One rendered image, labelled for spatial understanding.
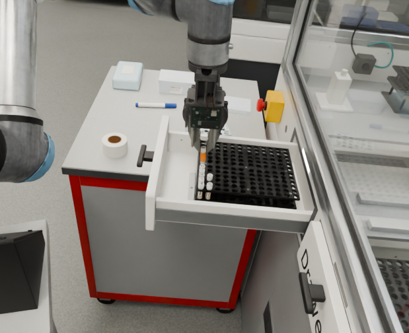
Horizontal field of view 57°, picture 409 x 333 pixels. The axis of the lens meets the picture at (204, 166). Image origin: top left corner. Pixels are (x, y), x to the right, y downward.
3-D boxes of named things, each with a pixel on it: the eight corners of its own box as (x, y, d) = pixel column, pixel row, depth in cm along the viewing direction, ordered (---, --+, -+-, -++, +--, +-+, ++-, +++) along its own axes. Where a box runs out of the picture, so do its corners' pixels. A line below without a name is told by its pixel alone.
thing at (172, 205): (154, 221, 80) (155, 201, 76) (167, 148, 100) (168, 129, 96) (339, 238, 82) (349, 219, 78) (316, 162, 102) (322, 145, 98)
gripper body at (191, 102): (183, 130, 72) (184, 71, 65) (187, 108, 79) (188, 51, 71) (223, 133, 72) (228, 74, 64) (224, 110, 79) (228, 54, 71)
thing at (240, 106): (213, 110, 131) (213, 106, 129) (215, 98, 137) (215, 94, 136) (249, 115, 130) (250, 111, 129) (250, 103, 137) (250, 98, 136)
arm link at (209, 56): (189, 28, 69) (234, 31, 69) (188, 53, 72) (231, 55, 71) (185, 43, 63) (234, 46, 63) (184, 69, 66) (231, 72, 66)
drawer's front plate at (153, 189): (145, 231, 80) (145, 194, 73) (161, 148, 102) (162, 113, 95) (153, 232, 80) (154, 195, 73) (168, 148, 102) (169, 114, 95)
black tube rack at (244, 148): (193, 210, 83) (196, 189, 79) (197, 160, 97) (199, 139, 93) (293, 219, 84) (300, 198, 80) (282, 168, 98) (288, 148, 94)
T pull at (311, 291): (304, 315, 60) (307, 310, 59) (297, 275, 66) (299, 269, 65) (327, 317, 60) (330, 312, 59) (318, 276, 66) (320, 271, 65)
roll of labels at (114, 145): (130, 145, 111) (130, 134, 108) (123, 160, 106) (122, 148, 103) (107, 141, 111) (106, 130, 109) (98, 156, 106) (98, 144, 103)
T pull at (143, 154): (136, 168, 83) (136, 163, 82) (141, 147, 89) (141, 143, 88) (152, 170, 83) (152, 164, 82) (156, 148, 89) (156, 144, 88)
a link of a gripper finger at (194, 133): (184, 162, 79) (187, 125, 73) (186, 146, 84) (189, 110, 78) (199, 164, 79) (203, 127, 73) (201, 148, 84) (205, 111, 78)
